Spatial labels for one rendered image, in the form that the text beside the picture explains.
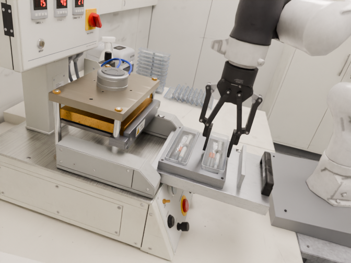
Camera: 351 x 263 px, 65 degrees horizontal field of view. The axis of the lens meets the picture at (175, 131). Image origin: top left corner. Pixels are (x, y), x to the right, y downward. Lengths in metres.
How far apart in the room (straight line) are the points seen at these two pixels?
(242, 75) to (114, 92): 0.31
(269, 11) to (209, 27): 2.50
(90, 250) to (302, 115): 2.49
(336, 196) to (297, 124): 1.91
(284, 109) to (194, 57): 1.11
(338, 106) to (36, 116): 0.92
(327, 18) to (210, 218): 0.63
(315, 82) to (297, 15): 2.26
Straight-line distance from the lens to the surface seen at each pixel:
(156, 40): 3.20
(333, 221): 1.05
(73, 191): 0.74
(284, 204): 1.02
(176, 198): 0.80
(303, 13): 0.60
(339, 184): 1.09
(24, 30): 0.65
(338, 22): 0.59
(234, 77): 0.61
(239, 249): 0.87
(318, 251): 1.00
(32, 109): 0.85
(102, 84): 0.71
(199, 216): 0.91
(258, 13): 0.58
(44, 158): 0.77
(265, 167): 0.74
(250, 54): 0.60
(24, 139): 0.85
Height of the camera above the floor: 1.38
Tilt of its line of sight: 29 degrees down
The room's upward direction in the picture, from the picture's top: 12 degrees clockwise
